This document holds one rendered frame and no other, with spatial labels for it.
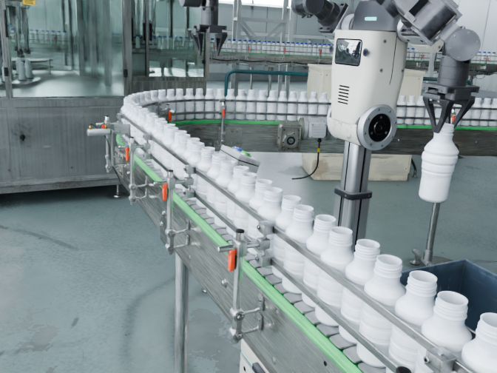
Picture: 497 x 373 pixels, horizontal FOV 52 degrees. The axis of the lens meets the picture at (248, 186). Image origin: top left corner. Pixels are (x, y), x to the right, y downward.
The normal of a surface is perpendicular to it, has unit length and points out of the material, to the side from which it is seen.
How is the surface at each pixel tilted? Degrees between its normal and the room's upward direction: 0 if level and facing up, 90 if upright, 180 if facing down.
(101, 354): 0
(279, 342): 90
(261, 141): 90
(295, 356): 90
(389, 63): 90
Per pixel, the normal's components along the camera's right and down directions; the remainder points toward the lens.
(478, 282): -0.90, 0.08
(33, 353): 0.05, -0.96
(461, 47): -0.29, 0.29
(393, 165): 0.14, 0.27
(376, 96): 0.41, 0.46
